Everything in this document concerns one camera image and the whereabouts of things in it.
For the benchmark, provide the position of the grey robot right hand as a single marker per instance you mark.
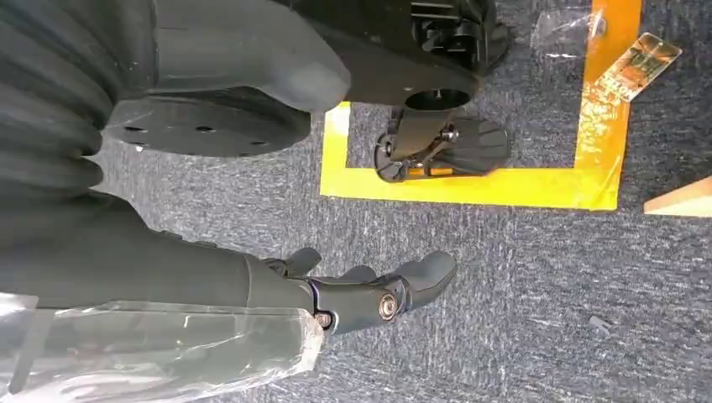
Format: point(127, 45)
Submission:
point(167, 267)

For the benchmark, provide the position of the black round joint disc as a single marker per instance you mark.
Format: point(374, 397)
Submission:
point(211, 130)

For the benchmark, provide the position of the yellow floor tape square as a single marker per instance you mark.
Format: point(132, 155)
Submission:
point(473, 192)

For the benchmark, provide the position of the black robot leg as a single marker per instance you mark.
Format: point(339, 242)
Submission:
point(378, 50)

